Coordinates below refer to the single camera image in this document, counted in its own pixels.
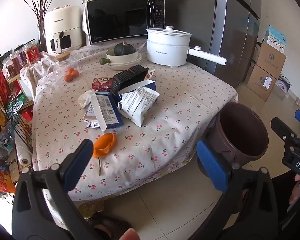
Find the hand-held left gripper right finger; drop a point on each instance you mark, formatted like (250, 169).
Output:
(212, 165)

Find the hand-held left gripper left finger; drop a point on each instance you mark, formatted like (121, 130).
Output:
(78, 165)

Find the thin brown twig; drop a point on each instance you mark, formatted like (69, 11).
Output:
(99, 167)

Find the orange peel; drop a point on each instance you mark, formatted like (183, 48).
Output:
(103, 146)

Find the brown plastic trash bin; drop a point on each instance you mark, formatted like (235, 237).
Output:
(240, 130)

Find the silver foil wrapper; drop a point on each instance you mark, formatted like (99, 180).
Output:
(90, 116)

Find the white tissue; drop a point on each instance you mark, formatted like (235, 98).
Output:
(86, 100)

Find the red cartoon drink can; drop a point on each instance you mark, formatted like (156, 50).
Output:
(101, 85)

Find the white snack bag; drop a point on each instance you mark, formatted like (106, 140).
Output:
(137, 105)

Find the black plastic food tray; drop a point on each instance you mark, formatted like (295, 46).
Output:
(127, 78)

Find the blue and white wrapper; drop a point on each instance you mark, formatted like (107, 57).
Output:
(145, 83)

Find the white wrapper with food picture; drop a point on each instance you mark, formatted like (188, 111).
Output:
(151, 74)

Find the person's right hand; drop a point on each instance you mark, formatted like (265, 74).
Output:
(294, 193)

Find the person's left hand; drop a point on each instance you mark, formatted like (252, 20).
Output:
(128, 234)

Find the white and purple bag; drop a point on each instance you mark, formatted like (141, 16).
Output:
(283, 85)

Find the cardboard box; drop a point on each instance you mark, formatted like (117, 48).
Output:
(272, 60)
(261, 85)

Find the white twine spool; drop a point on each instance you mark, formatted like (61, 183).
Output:
(22, 152)

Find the brown slipper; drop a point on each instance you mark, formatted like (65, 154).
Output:
(107, 223)

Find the cherry print tablecloth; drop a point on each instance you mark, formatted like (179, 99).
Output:
(165, 120)

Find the orange snack packet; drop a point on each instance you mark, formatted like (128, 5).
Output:
(2, 177)

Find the blue and white carton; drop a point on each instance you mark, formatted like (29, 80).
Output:
(277, 38)

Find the glass teapot with wooden lid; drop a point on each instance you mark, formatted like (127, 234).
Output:
(57, 67)

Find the stack of white bowls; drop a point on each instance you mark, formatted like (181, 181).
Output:
(120, 58)

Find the grey refrigerator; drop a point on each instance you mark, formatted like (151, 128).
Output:
(227, 30)

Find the white electric cooking pot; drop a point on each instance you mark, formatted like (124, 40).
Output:
(165, 50)

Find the green pumpkin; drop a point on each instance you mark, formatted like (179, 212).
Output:
(123, 48)

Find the glass vase with dry branches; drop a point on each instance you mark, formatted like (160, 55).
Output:
(42, 37)

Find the cream air fryer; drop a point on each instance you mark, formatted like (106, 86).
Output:
(65, 17)

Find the black microwave oven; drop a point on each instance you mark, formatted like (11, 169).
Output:
(115, 20)

